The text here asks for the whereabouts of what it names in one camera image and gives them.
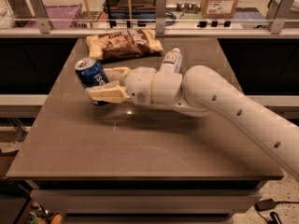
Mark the right metal rail bracket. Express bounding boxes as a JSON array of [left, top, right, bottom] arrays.
[[267, 0, 294, 35]]

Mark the black power adapter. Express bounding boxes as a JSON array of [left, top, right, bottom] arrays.
[[254, 199, 277, 211]]

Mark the clear plastic water bottle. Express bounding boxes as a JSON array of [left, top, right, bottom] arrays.
[[160, 48, 182, 74]]

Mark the blue pepsi can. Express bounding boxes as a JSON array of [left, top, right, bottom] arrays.
[[75, 57, 108, 92]]

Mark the purple plastic crate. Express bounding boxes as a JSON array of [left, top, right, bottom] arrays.
[[24, 3, 84, 29]]

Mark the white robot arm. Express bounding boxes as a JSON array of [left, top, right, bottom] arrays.
[[87, 65, 299, 180]]

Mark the grey table frame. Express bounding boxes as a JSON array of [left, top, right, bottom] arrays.
[[31, 189, 262, 224]]

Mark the cardboard box with label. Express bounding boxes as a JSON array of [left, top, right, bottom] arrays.
[[200, 0, 239, 18]]

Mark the metal rail bracket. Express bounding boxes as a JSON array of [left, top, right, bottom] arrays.
[[29, 0, 52, 34], [267, 0, 294, 35], [155, 0, 166, 35]]

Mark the left metal rail bracket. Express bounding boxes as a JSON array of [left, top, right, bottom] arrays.
[[29, 0, 52, 34]]

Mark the brown chip bag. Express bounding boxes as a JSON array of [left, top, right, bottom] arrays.
[[86, 29, 164, 61]]

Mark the middle metal rail bracket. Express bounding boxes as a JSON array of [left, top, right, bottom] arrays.
[[155, 0, 166, 35]]

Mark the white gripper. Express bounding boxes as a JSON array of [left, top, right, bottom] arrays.
[[86, 67, 156, 105]]

